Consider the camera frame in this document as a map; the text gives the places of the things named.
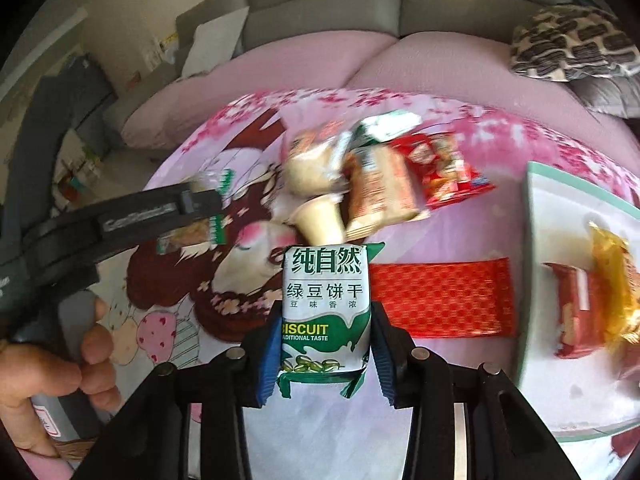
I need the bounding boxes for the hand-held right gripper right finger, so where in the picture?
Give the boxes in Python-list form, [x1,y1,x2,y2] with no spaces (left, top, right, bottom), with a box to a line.
[370,301,583,480]

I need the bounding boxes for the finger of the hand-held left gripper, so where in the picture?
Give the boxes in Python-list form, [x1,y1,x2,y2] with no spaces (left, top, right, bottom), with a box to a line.
[177,182,223,218]

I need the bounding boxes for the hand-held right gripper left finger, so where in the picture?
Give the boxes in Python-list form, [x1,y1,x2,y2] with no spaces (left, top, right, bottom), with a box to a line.
[72,305,286,480]

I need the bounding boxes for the clear green-edged snack packet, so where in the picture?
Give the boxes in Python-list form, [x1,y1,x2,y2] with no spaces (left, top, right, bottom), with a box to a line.
[157,167,238,256]

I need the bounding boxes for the green white biscuit packet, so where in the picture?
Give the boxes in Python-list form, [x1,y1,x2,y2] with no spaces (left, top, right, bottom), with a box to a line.
[274,242,387,401]

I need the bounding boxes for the orange beige cake packet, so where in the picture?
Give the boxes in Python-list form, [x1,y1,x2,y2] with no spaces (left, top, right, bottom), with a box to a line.
[342,145,431,241]

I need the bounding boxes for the small red snack packet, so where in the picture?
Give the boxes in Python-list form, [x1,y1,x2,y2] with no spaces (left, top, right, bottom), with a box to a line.
[542,261,608,359]

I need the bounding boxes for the teal shallow cardboard box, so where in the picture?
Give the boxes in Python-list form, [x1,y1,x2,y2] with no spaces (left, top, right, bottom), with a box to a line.
[517,161,640,443]

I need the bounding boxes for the yellow snack packet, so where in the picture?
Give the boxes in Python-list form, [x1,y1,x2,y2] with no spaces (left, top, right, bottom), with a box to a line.
[587,220,640,351]

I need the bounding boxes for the person's left hand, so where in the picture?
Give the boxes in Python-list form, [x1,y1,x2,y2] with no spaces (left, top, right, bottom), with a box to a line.
[0,297,123,458]

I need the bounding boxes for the red patterned flat packet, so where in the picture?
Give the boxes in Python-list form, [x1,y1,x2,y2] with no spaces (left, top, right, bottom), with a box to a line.
[370,257,518,338]

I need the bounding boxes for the clear bread bun packet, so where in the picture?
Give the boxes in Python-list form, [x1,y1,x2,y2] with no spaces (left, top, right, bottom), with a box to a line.
[280,122,353,196]

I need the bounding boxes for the beige pudding cup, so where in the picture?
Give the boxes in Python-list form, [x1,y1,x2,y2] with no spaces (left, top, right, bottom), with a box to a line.
[289,194,347,246]

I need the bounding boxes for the pink printed blanket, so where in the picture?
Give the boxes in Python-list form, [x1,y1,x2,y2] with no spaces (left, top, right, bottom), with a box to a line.
[15,87,640,480]

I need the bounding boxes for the dark grey furniture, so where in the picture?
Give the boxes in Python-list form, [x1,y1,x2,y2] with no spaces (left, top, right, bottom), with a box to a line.
[10,55,118,201]

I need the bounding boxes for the white cushion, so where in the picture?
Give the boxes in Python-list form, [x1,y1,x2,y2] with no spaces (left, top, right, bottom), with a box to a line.
[181,7,250,78]

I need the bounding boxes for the silver green-edged wrapper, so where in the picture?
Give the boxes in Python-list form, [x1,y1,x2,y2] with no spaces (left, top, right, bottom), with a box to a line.
[350,110,423,148]

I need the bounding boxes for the red printed snack bag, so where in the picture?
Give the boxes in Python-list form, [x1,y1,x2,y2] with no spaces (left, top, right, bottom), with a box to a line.
[390,132,496,208]

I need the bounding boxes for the grey sofa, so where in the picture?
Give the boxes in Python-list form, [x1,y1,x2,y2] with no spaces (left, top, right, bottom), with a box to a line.
[102,0,601,126]

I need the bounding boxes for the grey pillow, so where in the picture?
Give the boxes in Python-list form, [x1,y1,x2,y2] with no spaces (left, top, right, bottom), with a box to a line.
[570,72,640,118]

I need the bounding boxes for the black patterned pillow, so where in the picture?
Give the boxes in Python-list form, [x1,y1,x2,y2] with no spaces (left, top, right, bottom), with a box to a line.
[510,4,640,82]

